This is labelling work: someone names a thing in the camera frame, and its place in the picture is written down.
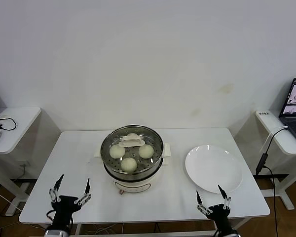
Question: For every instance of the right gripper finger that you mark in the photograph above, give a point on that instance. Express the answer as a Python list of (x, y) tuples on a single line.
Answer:
[(201, 203), (225, 197)]

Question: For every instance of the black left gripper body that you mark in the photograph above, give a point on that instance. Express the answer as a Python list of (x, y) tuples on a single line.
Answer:
[(65, 208)]

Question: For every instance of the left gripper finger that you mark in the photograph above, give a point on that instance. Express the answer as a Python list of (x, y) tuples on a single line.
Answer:
[(55, 188), (85, 193)]

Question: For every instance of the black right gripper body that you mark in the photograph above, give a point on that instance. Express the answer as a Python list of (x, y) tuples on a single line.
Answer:
[(219, 216)]

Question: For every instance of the white steamed baozi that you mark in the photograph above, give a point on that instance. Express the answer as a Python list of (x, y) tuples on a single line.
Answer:
[(128, 164), (117, 151), (132, 135), (146, 151)]

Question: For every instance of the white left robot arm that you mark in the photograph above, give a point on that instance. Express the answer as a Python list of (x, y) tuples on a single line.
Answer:
[(58, 232)]

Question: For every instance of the stainless steel steamer basket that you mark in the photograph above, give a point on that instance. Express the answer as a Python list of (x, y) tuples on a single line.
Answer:
[(158, 160)]

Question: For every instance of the round white plate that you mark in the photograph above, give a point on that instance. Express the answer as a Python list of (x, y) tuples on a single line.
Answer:
[(212, 168)]

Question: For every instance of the white side desk with laptop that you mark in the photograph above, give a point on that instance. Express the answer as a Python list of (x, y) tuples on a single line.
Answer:
[(264, 121)]

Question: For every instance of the small white label sticker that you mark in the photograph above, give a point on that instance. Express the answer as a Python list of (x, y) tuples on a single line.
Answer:
[(264, 113)]

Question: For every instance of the white wall socket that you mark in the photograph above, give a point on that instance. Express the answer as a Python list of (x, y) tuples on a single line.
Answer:
[(25, 163)]

